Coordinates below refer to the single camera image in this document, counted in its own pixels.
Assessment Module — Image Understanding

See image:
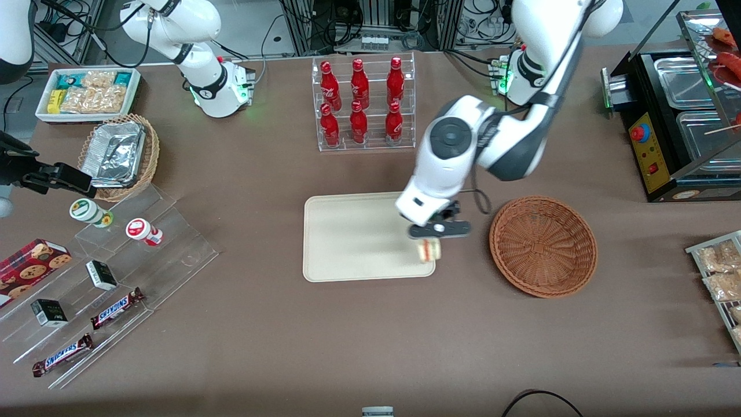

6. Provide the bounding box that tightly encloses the black cable loop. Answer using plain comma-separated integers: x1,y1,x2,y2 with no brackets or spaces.
501,389,584,417

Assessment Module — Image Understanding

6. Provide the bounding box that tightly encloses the white rectangular snack box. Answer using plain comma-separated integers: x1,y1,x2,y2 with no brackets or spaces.
35,68,142,125

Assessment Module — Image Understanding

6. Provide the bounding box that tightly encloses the red lid white jar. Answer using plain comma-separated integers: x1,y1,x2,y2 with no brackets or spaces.
126,218,163,247

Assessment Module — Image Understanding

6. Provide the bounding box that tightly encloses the red cola bottle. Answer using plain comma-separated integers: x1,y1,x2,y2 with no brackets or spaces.
350,101,368,144
351,58,370,109
387,56,405,106
320,61,342,112
320,103,340,147
385,101,403,142

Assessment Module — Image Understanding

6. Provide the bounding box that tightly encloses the cream rectangular serving tray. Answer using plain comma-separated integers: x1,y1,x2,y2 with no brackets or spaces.
303,191,436,283

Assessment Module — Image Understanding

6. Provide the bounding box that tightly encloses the aluminium foil container stack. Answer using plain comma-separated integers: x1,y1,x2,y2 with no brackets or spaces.
80,120,146,189

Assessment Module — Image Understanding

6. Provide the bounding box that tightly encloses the metal snack tray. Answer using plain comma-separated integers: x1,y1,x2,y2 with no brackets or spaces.
686,231,741,354

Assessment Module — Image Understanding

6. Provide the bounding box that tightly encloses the steel food pan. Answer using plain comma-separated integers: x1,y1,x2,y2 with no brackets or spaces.
676,110,741,174
654,57,717,109

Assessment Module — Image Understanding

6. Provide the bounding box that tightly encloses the clear acrylic bottle rack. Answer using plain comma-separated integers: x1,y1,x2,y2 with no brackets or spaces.
311,52,416,152

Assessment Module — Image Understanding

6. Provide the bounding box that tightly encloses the brown wicker basket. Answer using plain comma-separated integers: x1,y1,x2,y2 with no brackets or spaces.
489,196,598,299

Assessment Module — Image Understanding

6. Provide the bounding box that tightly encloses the light wicker basket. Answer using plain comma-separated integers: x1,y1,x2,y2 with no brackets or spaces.
77,114,160,203

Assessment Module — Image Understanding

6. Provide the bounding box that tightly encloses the clear peanut snack bag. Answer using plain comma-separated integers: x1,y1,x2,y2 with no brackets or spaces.
60,86,127,114
81,71,116,89

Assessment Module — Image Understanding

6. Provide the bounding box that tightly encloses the Snickers chocolate bar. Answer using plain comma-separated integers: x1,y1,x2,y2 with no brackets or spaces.
32,333,94,378
90,287,145,331

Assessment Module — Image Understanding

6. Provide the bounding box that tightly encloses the green lid sunflower jar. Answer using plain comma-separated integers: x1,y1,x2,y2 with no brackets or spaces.
69,198,114,228

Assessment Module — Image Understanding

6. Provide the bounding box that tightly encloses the clear acrylic stepped shelf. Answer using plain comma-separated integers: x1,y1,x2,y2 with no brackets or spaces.
0,184,219,390

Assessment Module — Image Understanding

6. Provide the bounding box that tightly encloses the small black carton box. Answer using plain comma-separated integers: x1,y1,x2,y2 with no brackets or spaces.
86,260,118,291
31,299,69,328

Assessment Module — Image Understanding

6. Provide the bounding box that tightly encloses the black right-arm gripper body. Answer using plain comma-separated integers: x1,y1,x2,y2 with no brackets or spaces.
0,132,36,186

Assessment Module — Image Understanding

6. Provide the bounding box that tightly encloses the aluminium profile frame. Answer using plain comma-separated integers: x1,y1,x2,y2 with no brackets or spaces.
280,0,467,57

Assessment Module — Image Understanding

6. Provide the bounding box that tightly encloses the red tartan cookie box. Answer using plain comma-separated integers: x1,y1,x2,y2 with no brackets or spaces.
0,239,73,309

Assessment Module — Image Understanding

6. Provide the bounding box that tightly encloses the black hot food display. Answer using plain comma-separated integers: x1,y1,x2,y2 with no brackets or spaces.
601,9,741,203

